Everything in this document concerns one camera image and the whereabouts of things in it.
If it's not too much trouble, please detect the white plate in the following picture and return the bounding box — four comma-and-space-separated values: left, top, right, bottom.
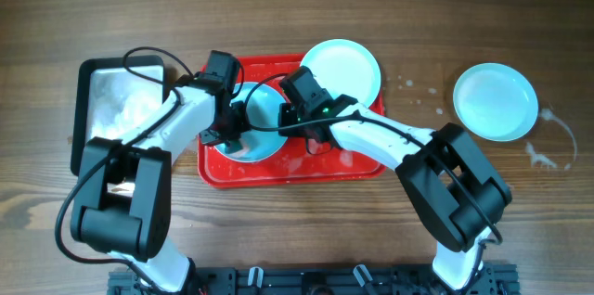
453, 62, 539, 142
214, 84, 287, 163
301, 39, 381, 108

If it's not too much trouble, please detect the green scrubbing sponge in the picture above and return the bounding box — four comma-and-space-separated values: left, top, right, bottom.
225, 139, 249, 156

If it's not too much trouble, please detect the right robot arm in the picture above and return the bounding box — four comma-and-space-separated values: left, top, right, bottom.
278, 103, 511, 292

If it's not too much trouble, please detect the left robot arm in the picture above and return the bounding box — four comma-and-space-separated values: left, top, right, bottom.
55, 82, 236, 294

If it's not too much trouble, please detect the red plastic tray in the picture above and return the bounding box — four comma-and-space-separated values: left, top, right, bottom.
197, 53, 386, 189

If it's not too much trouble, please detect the black soapy water tray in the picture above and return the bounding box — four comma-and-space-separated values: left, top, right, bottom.
71, 55, 166, 175

